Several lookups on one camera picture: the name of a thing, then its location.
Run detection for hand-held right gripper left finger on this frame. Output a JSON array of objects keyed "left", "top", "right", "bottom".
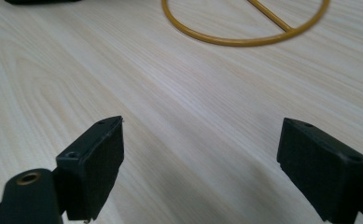
[{"left": 55, "top": 115, "right": 125, "bottom": 223}]

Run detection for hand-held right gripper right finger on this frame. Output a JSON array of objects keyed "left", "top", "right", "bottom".
[{"left": 276, "top": 117, "right": 363, "bottom": 224}]

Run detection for black flat object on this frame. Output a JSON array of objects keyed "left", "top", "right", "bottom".
[{"left": 4, "top": 0, "right": 82, "bottom": 6}]

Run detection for gold metal wire ring stand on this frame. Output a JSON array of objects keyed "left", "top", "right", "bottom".
[{"left": 161, "top": 0, "right": 331, "bottom": 48}]

